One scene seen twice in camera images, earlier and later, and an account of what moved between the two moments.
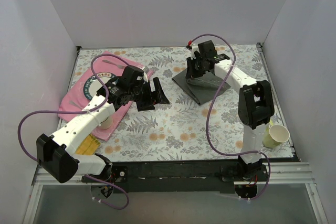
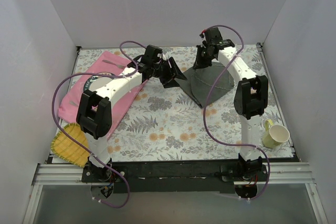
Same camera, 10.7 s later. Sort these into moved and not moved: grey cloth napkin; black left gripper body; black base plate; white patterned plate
Moved: black left gripper body
Not moved: black base plate; white patterned plate; grey cloth napkin
